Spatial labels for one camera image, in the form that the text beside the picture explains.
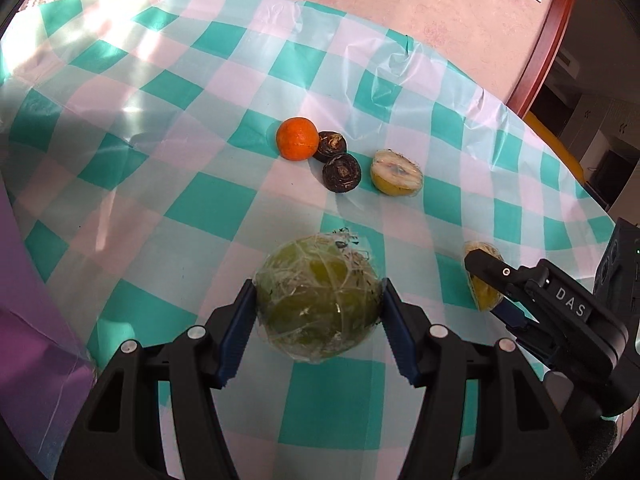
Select yellow fruit slice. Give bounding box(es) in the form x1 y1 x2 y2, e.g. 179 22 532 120
463 240 504 312

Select round green fruit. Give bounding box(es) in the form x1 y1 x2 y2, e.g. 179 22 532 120
254 229 382 364

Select yellow pear half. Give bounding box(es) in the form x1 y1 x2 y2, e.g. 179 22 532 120
370 150 423 196

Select small orange mandarin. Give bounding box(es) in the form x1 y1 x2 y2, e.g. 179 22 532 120
276 117 320 162

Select teal white checkered tablecloth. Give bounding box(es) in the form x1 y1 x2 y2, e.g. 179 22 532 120
1 0 614 372

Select red wooden door frame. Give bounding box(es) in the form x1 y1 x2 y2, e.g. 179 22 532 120
506 0 575 118

